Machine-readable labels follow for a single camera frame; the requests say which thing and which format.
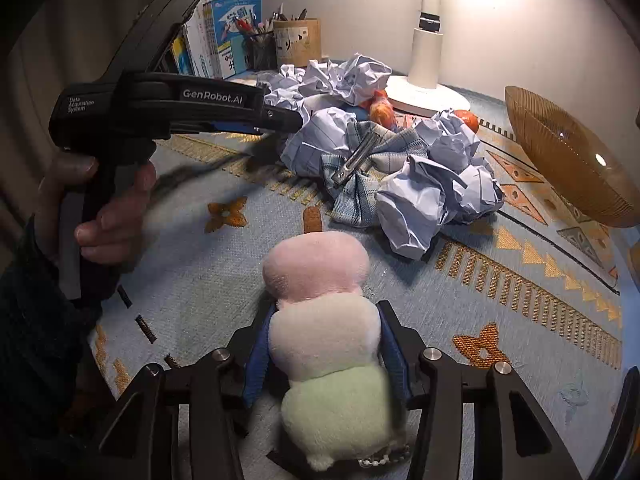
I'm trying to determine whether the bunch of colourful pens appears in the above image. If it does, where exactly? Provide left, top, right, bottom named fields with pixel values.
left=232, top=14, right=273, bottom=41

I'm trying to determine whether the person's left forearm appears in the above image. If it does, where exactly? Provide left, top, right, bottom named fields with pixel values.
left=0, top=217, right=103, bottom=480

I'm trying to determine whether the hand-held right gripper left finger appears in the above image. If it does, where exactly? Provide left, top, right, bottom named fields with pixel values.
left=70, top=304, right=281, bottom=480

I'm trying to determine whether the amber ribbed glass bowl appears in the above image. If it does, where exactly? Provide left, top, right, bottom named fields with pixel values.
left=504, top=86, right=635, bottom=228

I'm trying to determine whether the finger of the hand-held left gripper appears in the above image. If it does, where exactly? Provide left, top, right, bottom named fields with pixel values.
left=169, top=106, right=305, bottom=136

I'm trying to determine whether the person's left hand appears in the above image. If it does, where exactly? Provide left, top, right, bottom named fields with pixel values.
left=33, top=154, right=158, bottom=274

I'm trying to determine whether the patterned blue woven mat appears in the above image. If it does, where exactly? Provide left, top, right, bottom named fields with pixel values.
left=87, top=55, right=640, bottom=480

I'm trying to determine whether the tangerine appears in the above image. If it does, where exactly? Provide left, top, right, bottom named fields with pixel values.
left=452, top=108, right=480, bottom=133

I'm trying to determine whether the blue cover book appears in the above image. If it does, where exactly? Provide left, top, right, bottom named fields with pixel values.
left=209, top=0, right=263, bottom=80

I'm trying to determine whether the bunch of dark pens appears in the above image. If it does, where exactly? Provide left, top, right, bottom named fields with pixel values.
left=270, top=4, right=308, bottom=23

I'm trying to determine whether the bamboo pen holder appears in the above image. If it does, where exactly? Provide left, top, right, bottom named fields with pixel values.
left=273, top=18, right=322, bottom=67

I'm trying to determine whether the pastel plush popsicle toy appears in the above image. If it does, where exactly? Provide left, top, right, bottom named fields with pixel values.
left=262, top=205, right=411, bottom=472

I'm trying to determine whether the pile of paper balls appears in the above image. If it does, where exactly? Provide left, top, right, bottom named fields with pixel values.
left=257, top=52, right=505, bottom=261

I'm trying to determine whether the yellow book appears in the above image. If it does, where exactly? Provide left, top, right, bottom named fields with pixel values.
left=169, top=35, right=195, bottom=77

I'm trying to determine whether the black mesh pen holder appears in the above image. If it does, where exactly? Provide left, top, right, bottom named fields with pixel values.
left=242, top=32, right=278, bottom=71

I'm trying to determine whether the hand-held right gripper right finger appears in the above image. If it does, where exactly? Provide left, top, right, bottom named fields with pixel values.
left=376, top=300, right=583, bottom=480

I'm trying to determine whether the white desk lamp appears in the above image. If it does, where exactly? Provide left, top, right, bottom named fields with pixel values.
left=385, top=0, right=473, bottom=116

